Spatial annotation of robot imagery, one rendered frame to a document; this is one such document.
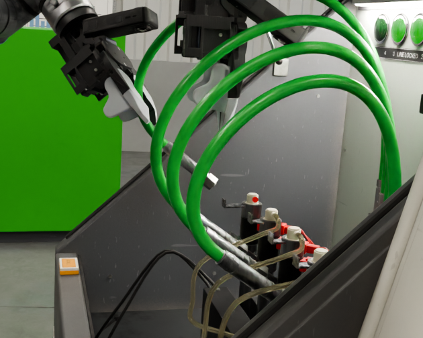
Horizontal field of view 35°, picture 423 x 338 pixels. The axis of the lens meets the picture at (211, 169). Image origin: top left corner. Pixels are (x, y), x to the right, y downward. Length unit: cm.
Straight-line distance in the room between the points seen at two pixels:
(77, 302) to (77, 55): 37
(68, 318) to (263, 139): 51
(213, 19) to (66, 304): 47
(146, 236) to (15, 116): 289
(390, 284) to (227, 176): 68
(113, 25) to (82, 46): 7
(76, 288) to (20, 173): 309
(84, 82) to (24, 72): 303
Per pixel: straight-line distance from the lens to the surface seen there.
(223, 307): 95
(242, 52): 86
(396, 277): 61
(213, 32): 86
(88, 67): 104
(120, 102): 101
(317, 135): 130
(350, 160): 129
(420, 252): 58
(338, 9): 98
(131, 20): 103
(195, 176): 65
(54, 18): 109
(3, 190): 417
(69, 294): 106
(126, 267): 126
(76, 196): 419
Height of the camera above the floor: 136
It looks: 12 degrees down
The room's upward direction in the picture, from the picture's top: 4 degrees clockwise
